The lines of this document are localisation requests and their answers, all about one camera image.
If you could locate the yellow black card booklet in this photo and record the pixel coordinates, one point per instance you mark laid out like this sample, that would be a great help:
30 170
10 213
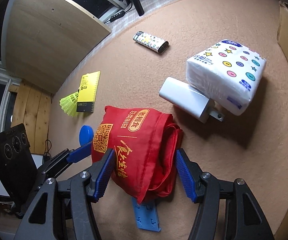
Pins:
87 92

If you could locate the pine wood plank panel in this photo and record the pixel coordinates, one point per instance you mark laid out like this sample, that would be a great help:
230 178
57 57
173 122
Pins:
32 108

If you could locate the white power adapter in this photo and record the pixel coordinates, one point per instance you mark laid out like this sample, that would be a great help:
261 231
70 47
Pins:
189 99

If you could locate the black power brick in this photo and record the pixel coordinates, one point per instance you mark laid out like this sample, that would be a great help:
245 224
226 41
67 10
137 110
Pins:
46 157

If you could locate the blue plastic phone stand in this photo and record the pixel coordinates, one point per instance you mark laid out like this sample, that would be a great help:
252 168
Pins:
146 215

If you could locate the yellow plastic shuttlecock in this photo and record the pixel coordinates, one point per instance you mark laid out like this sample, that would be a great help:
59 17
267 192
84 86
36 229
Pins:
69 104

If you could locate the black power strip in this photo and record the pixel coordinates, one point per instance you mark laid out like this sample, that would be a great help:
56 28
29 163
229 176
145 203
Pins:
117 16

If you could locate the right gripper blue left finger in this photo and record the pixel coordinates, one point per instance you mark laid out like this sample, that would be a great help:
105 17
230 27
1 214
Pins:
100 173

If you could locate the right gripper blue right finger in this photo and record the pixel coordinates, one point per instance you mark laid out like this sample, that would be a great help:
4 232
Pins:
189 173

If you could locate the blue round lid case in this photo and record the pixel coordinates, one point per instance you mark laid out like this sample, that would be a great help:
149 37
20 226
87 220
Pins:
85 135

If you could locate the white tissue pack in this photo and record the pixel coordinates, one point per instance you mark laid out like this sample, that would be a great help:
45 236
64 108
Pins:
228 73

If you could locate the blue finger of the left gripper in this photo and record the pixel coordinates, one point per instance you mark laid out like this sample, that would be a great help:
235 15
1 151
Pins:
80 153

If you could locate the red fabric bag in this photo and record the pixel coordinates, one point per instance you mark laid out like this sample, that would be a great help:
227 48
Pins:
145 141

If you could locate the large light wood board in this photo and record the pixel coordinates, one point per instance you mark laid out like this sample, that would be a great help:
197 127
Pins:
44 40

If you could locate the black camera sensor box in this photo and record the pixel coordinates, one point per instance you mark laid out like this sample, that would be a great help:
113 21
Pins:
18 171

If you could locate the patterned white lighter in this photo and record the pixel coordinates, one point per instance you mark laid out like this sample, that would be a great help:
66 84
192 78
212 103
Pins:
152 42

